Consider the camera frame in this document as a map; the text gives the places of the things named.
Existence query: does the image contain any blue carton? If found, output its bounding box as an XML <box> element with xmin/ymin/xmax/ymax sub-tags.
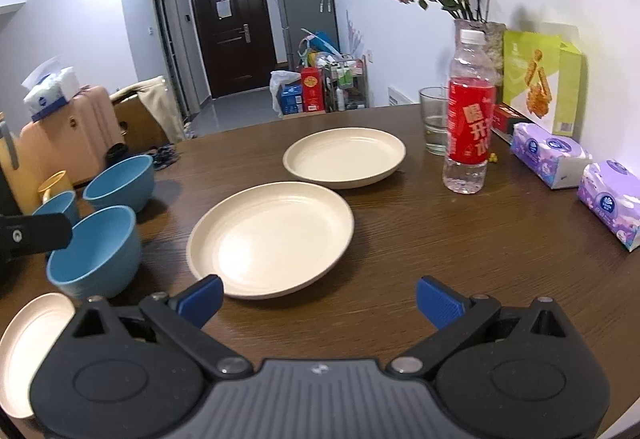
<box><xmin>281</xmin><ymin>84</ymin><xmax>304</xmax><ymax>115</ymax></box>

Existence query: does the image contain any cream plate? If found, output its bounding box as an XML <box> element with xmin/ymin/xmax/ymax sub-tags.
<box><xmin>282</xmin><ymin>129</ymin><xmax>407</xmax><ymax>190</ymax></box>
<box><xmin>0</xmin><ymin>293</ymin><xmax>77</xmax><ymax>420</ymax></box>
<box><xmin>186</xmin><ymin>182</ymin><xmax>355</xmax><ymax>300</ymax></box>

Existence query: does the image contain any white plastic bag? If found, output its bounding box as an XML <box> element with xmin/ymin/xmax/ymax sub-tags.
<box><xmin>270</xmin><ymin>70</ymin><xmax>302</xmax><ymax>117</ymax></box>

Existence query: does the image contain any small black object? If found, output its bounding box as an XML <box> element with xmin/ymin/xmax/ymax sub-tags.
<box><xmin>106</xmin><ymin>143</ymin><xmax>132</xmax><ymax>166</ymax></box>

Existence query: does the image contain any blue and white tissue pack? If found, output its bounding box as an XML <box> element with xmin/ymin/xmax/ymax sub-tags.
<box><xmin>21</xmin><ymin>66</ymin><xmax>81</xmax><ymax>122</ymax></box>

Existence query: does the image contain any flat red box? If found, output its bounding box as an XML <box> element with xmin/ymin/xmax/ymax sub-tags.
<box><xmin>492</xmin><ymin>103</ymin><xmax>529</xmax><ymax>136</ymax></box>

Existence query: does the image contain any cardboard box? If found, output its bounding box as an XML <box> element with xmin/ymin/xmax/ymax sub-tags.
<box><xmin>112</xmin><ymin>94</ymin><xmax>171</xmax><ymax>152</ymax></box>

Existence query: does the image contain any blue shopping bag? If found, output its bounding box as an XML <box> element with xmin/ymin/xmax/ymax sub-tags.
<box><xmin>299</xmin><ymin>28</ymin><xmax>346</xmax><ymax>66</ymax></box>

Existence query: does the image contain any dark brown entrance door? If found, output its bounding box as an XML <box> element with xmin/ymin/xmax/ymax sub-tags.
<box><xmin>188</xmin><ymin>0</ymin><xmax>277</xmax><ymax>100</ymax></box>

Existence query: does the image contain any purple tissue pack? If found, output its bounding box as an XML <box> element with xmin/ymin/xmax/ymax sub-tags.
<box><xmin>510</xmin><ymin>122</ymin><xmax>594</xmax><ymax>190</ymax></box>
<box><xmin>577</xmin><ymin>160</ymin><xmax>640</xmax><ymax>252</ymax></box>

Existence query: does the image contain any red label water bottle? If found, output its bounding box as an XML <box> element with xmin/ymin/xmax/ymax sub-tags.
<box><xmin>442</xmin><ymin>30</ymin><xmax>497</xmax><ymax>195</ymax></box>

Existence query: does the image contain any pink suitcase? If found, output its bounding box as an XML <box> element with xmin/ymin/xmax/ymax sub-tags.
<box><xmin>19</xmin><ymin>85</ymin><xmax>126</xmax><ymax>200</ymax></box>

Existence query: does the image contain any tall red gift box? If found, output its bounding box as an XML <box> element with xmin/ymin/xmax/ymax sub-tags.
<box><xmin>301</xmin><ymin>66</ymin><xmax>326</xmax><ymax>113</ymax></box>

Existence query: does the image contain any metal storage cart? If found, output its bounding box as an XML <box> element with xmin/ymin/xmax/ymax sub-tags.
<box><xmin>322</xmin><ymin>59</ymin><xmax>370</xmax><ymax>112</ymax></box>

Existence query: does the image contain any yellow mug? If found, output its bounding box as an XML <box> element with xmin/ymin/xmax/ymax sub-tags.
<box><xmin>37</xmin><ymin>170</ymin><xmax>69</xmax><ymax>205</ymax></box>

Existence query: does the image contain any beige cloth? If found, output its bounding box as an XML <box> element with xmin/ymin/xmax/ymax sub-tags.
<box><xmin>110</xmin><ymin>76</ymin><xmax>187</xmax><ymax>144</ymax></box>

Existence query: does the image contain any grey refrigerator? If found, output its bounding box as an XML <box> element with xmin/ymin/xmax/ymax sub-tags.
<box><xmin>271</xmin><ymin>0</ymin><xmax>341</xmax><ymax>70</ymax></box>

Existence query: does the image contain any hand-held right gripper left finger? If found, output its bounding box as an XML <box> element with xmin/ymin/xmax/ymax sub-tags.
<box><xmin>70</xmin><ymin>275</ymin><xmax>251</xmax><ymax>379</ymax></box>

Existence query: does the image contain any small blue bowl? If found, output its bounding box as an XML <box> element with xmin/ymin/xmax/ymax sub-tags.
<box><xmin>31</xmin><ymin>192</ymin><xmax>79</xmax><ymax>230</ymax></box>

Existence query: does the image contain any grey interior door frame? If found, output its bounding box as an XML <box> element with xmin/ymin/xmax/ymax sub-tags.
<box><xmin>148</xmin><ymin>0</ymin><xmax>194</xmax><ymax>120</ymax></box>

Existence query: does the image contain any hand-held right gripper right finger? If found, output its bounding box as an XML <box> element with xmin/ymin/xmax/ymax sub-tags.
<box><xmin>387</xmin><ymin>276</ymin><xmax>571</xmax><ymax>377</ymax></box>

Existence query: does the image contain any clear drinking glass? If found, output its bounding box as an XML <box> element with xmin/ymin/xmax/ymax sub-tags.
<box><xmin>419</xmin><ymin>86</ymin><xmax>452</xmax><ymax>156</ymax></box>

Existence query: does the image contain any green paper bag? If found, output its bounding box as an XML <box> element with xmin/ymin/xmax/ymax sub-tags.
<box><xmin>501</xmin><ymin>29</ymin><xmax>584</xmax><ymax>138</ymax></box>

